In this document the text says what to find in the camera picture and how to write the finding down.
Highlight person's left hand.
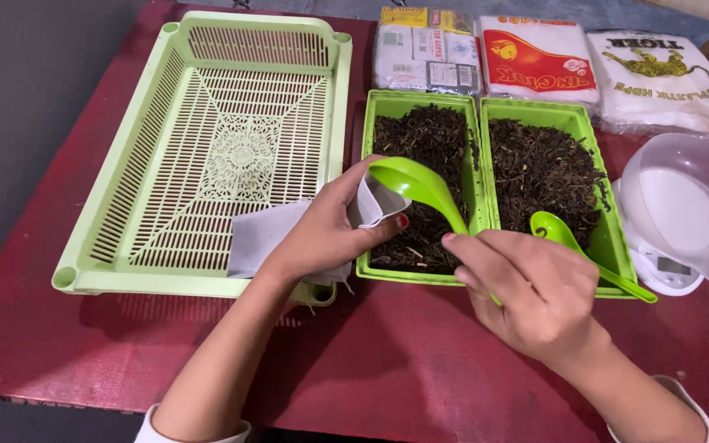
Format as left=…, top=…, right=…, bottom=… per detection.
left=260, top=154, right=410, bottom=284

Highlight person's right hand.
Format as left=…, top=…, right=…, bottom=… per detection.
left=441, top=230, right=611, bottom=369

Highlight white tea bag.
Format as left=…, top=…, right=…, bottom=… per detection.
left=227, top=173, right=412, bottom=288

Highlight large green plastic spoon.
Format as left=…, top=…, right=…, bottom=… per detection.
left=368, top=156, right=503, bottom=306

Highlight small green plastic spoon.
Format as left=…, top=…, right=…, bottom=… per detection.
left=530, top=211, right=659, bottom=304

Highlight green plastic tub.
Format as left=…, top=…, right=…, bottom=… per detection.
left=356, top=89, right=492, bottom=288
left=479, top=97, right=639, bottom=300

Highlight dried tea leaves heap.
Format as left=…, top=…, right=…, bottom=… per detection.
left=370, top=103, right=480, bottom=275
left=488, top=118, right=612, bottom=252

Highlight light green slotted plastic tray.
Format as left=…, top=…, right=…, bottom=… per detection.
left=52, top=10, right=353, bottom=307

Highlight white digital kitchen scale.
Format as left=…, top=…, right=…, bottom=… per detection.
left=611, top=178, right=705, bottom=297

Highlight clear plastic scale bowl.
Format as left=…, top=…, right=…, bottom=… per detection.
left=620, top=133, right=709, bottom=285

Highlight person's right white sleeve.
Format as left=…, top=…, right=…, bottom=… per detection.
left=607, top=374, right=709, bottom=443

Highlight person's white sleeve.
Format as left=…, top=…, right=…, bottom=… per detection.
left=607, top=374, right=709, bottom=443
left=134, top=404, right=252, bottom=443

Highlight wrapped bundle of paper packets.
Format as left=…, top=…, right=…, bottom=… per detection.
left=372, top=6, right=483, bottom=97

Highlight red print plastic bag pack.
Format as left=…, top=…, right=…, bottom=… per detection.
left=478, top=15, right=602, bottom=105

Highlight person's left white sleeve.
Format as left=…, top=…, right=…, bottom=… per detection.
left=134, top=404, right=252, bottom=443

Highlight tiger print plastic bag pack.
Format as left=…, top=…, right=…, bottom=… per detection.
left=586, top=30, right=709, bottom=134

